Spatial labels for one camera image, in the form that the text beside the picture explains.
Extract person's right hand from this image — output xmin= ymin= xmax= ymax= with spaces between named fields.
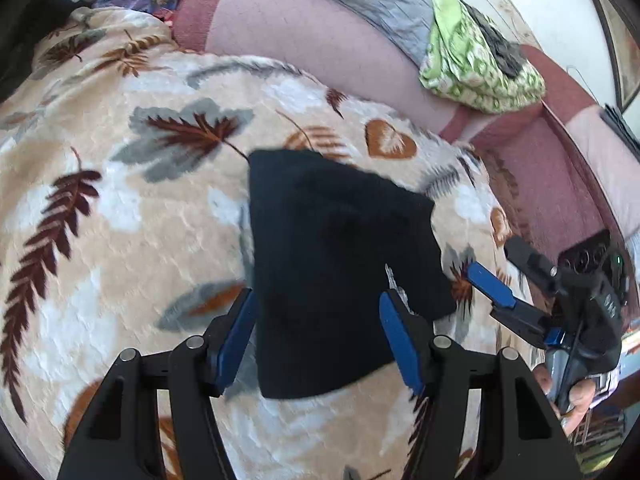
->
xmin=533 ymin=364 xmax=596 ymax=436

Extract pink maroon bed cover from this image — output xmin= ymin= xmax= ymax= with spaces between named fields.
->
xmin=174 ymin=0 xmax=639 ymax=258

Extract framed wall picture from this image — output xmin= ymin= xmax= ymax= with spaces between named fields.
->
xmin=592 ymin=0 xmax=639 ymax=113

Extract dark grey cloth on blanket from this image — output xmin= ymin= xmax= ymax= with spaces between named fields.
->
xmin=466 ymin=4 xmax=527 ymax=79

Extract black garment at bed edge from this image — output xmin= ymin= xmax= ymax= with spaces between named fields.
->
xmin=1 ymin=0 xmax=81 ymax=102

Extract leaf patterned beige blanket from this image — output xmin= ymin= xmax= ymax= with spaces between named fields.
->
xmin=1 ymin=8 xmax=542 ymax=479

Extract green patterned folded blanket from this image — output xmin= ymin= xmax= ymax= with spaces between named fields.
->
xmin=419 ymin=0 xmax=546 ymax=114

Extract black track pants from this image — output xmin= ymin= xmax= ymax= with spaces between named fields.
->
xmin=248 ymin=150 xmax=456 ymax=400

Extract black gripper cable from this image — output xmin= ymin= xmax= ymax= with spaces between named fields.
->
xmin=556 ymin=318 xmax=586 ymax=411

